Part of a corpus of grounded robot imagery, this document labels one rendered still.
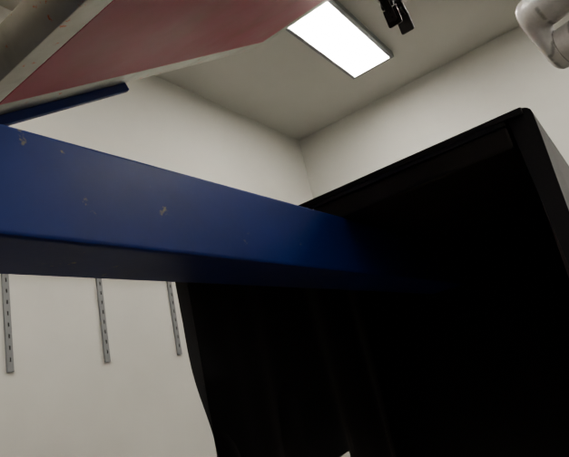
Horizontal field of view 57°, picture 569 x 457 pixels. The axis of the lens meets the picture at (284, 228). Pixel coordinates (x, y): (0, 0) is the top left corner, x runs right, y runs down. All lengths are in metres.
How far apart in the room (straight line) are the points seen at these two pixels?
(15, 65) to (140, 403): 2.45
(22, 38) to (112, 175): 0.27
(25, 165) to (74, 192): 0.03
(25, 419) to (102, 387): 0.39
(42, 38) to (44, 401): 2.19
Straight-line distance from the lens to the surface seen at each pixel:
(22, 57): 0.58
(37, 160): 0.30
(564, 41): 1.46
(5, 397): 2.55
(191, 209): 0.36
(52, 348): 2.67
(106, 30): 0.61
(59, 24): 0.54
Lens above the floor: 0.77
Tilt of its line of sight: 17 degrees up
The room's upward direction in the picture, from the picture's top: 12 degrees counter-clockwise
